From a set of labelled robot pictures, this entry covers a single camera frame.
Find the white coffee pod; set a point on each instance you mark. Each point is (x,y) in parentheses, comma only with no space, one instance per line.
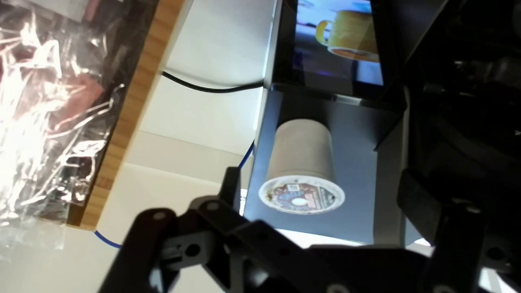
(301,151)

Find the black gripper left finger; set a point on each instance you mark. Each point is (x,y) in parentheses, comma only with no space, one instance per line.
(140,244)

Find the clear plastic zip bag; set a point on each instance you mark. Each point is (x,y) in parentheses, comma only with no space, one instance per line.
(49,107)

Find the black silver coffee machine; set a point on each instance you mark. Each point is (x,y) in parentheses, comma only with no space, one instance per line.
(461,107)

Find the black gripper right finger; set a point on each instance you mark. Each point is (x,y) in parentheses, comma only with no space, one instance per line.
(461,244)

